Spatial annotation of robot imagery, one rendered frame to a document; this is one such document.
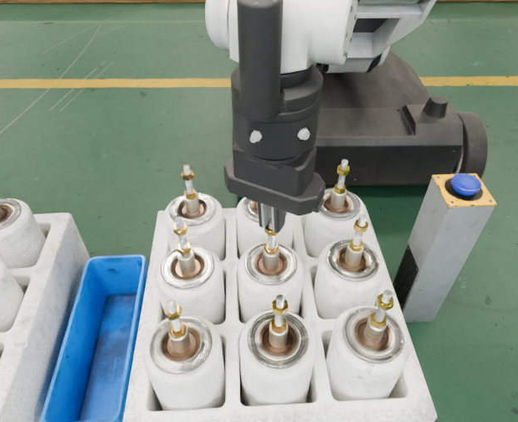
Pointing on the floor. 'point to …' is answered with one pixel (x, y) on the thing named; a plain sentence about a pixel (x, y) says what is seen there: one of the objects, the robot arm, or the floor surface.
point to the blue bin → (99, 342)
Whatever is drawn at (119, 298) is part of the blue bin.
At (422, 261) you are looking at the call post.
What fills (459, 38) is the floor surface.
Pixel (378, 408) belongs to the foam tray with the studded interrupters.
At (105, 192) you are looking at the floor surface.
